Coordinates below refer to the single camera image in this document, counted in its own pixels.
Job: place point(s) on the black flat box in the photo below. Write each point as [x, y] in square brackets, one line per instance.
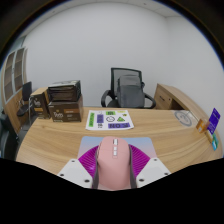
[64, 90]

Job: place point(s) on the wide brown cardboard box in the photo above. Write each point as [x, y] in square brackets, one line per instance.
[66, 111]

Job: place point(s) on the wooden side desk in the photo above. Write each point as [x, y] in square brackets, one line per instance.
[170, 98]

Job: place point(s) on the white sticker sheet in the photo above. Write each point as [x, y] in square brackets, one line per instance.
[110, 120]

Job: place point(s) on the small black chair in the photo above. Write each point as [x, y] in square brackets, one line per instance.
[26, 90]

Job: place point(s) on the wooden shelf cabinet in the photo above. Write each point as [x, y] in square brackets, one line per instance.
[11, 100]

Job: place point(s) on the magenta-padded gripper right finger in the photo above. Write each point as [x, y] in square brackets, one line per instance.
[145, 163]

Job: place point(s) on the paper with round print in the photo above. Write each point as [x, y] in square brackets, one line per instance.
[184, 118]

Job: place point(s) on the small orange box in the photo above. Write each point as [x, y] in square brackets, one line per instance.
[202, 126]

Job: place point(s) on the pink and blue mouse pad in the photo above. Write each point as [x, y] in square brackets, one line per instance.
[88, 143]

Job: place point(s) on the pink computer mouse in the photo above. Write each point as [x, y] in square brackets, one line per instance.
[113, 166]

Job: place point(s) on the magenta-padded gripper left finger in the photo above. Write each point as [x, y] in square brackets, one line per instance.
[83, 163]

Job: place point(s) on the black leather armchair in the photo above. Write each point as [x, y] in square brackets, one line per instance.
[6, 140]

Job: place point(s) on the grey backpack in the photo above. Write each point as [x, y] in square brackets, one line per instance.
[130, 91]

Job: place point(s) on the small teal card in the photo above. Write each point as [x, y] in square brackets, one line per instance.
[215, 142]

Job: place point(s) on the black mesh office chair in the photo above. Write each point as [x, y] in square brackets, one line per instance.
[115, 75]

